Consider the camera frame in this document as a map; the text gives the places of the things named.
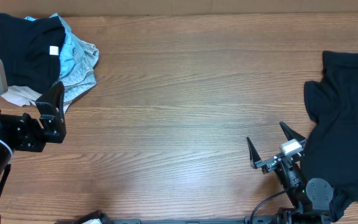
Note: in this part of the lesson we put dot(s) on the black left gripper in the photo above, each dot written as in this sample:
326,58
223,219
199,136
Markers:
48,123

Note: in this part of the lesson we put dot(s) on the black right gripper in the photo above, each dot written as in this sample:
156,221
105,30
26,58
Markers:
274,160

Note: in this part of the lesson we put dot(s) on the black t-shirt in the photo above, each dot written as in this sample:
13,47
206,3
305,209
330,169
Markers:
30,51

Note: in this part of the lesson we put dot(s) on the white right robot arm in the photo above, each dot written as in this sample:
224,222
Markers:
310,199

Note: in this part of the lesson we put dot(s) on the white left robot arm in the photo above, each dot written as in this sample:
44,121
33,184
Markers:
5,163

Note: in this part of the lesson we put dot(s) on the white cloth garment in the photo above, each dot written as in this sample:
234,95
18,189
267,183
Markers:
25,96

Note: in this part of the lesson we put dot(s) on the faded denim jeans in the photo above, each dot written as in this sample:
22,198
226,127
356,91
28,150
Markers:
82,78

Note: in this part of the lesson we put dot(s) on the light blue printed shirt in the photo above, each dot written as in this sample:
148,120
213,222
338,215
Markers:
67,61

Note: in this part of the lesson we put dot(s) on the black folded garment pile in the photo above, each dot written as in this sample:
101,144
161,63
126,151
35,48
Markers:
331,151

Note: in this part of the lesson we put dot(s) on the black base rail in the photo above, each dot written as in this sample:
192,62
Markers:
99,217

